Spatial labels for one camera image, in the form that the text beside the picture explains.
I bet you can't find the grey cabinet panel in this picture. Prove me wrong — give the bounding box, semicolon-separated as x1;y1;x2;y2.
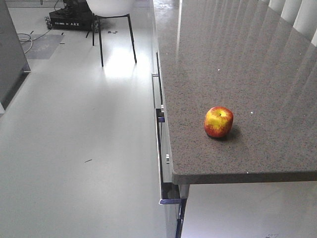
0;0;30;115

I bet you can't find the white chair with black legs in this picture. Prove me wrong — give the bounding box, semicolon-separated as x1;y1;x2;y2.
87;0;137;67

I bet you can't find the red yellow apple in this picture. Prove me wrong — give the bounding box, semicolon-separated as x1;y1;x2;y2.
204;107;234;138

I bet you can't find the black wheeled robot base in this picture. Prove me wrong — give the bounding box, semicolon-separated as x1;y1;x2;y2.
45;0;99;32

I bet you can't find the grey speckled kitchen counter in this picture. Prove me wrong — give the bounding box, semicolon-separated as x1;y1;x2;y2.
151;0;317;238

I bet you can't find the white floor cable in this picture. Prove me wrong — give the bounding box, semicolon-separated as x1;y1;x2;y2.
17;33;34;54

